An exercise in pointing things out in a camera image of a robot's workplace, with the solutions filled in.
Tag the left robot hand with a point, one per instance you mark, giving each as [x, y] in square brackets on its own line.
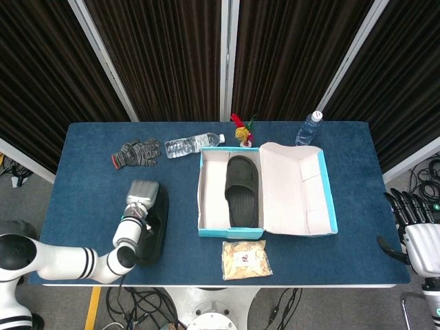
[142, 192]

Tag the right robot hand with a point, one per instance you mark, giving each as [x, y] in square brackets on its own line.
[424, 247]

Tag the black rubber slipper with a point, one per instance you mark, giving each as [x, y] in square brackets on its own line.
[242, 196]
[159, 237]

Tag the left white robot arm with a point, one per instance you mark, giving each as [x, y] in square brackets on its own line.
[58, 261]

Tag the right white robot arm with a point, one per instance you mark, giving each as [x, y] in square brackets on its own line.
[432, 302]

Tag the light blue shoe box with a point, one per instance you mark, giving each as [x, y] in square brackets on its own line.
[292, 192]

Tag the grey knitted work glove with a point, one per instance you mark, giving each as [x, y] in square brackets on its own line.
[137, 153]

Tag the black device green sticker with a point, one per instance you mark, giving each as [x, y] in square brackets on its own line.
[436, 208]

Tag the dark blue table mat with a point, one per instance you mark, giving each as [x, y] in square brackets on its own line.
[86, 172]

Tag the clear bottle white cap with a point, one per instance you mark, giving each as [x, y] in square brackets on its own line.
[185, 145]

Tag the colourful feather shuttlecock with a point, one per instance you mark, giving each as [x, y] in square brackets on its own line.
[243, 133]

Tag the clear bag of snacks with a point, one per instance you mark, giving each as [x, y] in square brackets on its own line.
[245, 259]

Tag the dark brown pleated curtain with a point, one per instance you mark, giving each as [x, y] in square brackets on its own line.
[405, 75]
[165, 51]
[292, 51]
[41, 68]

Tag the blue tinted water bottle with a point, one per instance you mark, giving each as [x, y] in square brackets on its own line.
[307, 130]

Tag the grey metal tube frame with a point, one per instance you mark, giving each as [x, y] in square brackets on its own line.
[406, 309]

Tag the white partition frame post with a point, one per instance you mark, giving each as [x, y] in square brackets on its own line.
[412, 159]
[354, 55]
[24, 161]
[103, 58]
[228, 51]

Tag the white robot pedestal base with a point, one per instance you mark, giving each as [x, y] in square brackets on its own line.
[209, 309]

